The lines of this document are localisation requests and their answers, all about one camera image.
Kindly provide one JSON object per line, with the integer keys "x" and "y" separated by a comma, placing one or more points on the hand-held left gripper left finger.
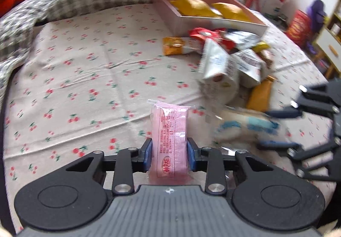
{"x": 148, "y": 155}

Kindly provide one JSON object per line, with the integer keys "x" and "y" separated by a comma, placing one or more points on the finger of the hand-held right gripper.
{"x": 286, "y": 113}
{"x": 278, "y": 145}

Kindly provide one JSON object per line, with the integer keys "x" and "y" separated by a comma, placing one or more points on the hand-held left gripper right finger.
{"x": 191, "y": 157}

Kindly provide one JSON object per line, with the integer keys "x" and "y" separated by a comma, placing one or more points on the pink snack packet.
{"x": 170, "y": 141}

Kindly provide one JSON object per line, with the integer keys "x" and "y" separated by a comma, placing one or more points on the white blue snack packet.
{"x": 243, "y": 125}

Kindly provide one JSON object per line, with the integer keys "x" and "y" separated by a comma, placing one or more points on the red snack packet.
{"x": 209, "y": 36}

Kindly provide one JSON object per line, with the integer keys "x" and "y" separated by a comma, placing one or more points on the pink cardboard box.
{"x": 207, "y": 13}

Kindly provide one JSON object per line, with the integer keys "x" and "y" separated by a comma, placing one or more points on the golden orange snack packet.
{"x": 259, "y": 93}

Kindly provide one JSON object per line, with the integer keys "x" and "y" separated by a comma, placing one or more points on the small yellow snack packet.
{"x": 261, "y": 46}

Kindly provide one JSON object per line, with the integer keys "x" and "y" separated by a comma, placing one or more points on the white wooden cabinet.
{"x": 329, "y": 40}

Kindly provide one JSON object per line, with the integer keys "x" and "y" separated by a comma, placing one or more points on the silver snack packet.
{"x": 243, "y": 39}

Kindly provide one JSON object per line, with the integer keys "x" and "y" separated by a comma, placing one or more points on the red gift bag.
{"x": 298, "y": 26}

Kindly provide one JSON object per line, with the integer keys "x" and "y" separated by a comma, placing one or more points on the cherry print bed sheet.
{"x": 85, "y": 80}

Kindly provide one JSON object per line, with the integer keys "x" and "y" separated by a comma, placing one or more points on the purple hat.
{"x": 317, "y": 13}

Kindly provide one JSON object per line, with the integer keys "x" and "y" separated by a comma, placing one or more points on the white cardboard box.
{"x": 273, "y": 6}

